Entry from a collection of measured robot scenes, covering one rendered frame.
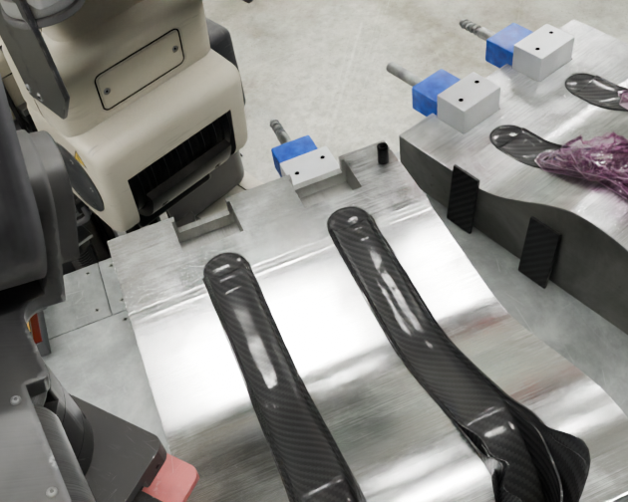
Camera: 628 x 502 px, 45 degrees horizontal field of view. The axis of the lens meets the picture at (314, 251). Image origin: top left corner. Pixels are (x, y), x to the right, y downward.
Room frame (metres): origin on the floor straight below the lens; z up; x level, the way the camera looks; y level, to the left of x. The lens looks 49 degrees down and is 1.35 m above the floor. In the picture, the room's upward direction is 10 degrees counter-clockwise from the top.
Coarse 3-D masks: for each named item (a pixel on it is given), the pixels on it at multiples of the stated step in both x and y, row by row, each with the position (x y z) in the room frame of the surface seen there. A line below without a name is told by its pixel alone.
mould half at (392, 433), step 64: (256, 192) 0.48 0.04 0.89; (384, 192) 0.45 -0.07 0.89; (128, 256) 0.43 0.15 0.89; (192, 256) 0.42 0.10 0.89; (256, 256) 0.41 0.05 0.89; (320, 256) 0.40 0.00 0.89; (448, 256) 0.38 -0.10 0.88; (192, 320) 0.36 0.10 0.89; (320, 320) 0.34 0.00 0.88; (448, 320) 0.32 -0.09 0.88; (512, 320) 0.30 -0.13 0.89; (192, 384) 0.30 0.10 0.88; (320, 384) 0.28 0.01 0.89; (384, 384) 0.27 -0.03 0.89; (512, 384) 0.24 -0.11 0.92; (576, 384) 0.22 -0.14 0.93; (192, 448) 0.25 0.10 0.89; (256, 448) 0.24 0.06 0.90; (384, 448) 0.21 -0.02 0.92; (448, 448) 0.20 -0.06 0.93
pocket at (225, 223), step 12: (228, 204) 0.48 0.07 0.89; (216, 216) 0.48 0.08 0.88; (228, 216) 0.48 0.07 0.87; (180, 228) 0.47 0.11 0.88; (192, 228) 0.47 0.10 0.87; (204, 228) 0.47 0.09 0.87; (216, 228) 0.47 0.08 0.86; (228, 228) 0.47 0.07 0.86; (240, 228) 0.46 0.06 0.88; (180, 240) 0.46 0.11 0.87; (192, 240) 0.46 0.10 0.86; (204, 240) 0.46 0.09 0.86; (216, 240) 0.46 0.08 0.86
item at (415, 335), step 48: (336, 240) 0.41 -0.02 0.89; (384, 240) 0.40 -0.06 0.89; (240, 288) 0.39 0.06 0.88; (384, 288) 0.36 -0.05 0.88; (240, 336) 0.34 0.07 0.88; (432, 336) 0.31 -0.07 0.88; (288, 384) 0.29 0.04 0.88; (432, 384) 0.26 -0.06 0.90; (480, 384) 0.25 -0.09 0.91; (288, 432) 0.25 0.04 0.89; (480, 432) 0.21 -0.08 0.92; (528, 432) 0.20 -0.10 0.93; (288, 480) 0.20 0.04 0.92; (336, 480) 0.20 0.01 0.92; (528, 480) 0.18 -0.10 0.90; (576, 480) 0.16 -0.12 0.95
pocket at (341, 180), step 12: (348, 168) 0.49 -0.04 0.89; (312, 180) 0.50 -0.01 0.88; (324, 180) 0.50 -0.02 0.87; (336, 180) 0.50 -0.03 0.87; (348, 180) 0.50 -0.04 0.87; (300, 192) 0.49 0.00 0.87; (312, 192) 0.50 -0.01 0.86; (324, 192) 0.49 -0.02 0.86; (336, 192) 0.49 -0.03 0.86; (312, 204) 0.48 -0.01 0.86
